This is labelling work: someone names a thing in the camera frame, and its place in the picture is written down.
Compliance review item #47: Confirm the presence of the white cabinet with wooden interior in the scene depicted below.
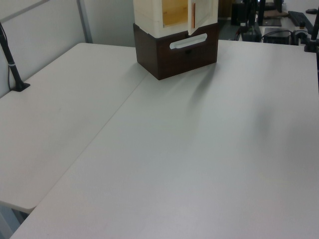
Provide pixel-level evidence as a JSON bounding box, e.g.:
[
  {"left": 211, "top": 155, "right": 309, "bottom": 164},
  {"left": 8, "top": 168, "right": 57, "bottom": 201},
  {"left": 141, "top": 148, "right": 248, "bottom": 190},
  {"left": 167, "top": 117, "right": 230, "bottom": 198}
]
[{"left": 133, "top": 0, "right": 219, "bottom": 39}]

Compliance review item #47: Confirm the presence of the orange door handle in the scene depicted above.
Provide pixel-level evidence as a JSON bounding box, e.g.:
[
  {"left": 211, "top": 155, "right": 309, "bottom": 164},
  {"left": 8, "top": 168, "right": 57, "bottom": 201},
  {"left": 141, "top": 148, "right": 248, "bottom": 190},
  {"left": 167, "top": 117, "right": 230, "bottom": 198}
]
[{"left": 191, "top": 1, "right": 198, "bottom": 28}]

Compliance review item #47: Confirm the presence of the white cabinet door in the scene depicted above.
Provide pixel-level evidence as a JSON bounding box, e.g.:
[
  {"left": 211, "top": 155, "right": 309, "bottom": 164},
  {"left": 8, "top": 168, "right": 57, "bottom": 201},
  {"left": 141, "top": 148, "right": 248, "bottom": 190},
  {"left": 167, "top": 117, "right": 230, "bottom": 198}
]
[{"left": 187, "top": 0, "right": 215, "bottom": 36}]

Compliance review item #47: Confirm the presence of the white microwave oven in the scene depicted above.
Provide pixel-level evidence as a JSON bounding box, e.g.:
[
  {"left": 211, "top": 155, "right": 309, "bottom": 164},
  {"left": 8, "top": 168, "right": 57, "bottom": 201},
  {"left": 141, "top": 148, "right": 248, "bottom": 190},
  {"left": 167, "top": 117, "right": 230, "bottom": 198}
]
[{"left": 133, "top": 22, "right": 220, "bottom": 81}]

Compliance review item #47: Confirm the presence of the grey metal partition post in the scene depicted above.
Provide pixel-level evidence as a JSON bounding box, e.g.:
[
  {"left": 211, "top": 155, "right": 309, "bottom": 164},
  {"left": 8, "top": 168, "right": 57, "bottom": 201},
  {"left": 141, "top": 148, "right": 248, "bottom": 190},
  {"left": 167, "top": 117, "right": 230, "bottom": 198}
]
[{"left": 76, "top": 0, "right": 93, "bottom": 44}]

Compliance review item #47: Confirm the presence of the white drawer handle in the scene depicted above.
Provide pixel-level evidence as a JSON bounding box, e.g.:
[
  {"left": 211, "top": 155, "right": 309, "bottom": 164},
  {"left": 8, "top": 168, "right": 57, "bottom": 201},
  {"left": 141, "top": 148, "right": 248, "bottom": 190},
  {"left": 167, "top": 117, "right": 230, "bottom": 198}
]
[{"left": 169, "top": 33, "right": 208, "bottom": 50}]

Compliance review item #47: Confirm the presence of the black camera stand with cable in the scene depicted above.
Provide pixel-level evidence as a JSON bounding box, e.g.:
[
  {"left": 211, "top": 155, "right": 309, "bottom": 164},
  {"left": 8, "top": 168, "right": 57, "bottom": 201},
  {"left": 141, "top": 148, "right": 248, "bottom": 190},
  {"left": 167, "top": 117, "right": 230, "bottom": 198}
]
[{"left": 0, "top": 21, "right": 31, "bottom": 92}]

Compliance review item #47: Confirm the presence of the black computer case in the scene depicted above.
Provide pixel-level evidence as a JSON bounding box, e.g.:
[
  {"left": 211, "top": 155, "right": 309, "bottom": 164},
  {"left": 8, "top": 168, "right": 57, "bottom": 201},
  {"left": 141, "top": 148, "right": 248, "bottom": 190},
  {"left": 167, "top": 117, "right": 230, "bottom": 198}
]
[{"left": 261, "top": 27, "right": 293, "bottom": 45}]

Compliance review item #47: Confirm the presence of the black keyboard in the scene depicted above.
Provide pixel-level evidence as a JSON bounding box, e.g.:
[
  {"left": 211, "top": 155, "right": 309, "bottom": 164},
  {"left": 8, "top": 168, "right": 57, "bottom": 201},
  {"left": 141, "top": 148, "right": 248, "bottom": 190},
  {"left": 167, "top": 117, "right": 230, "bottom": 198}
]
[{"left": 288, "top": 10, "right": 315, "bottom": 29}]

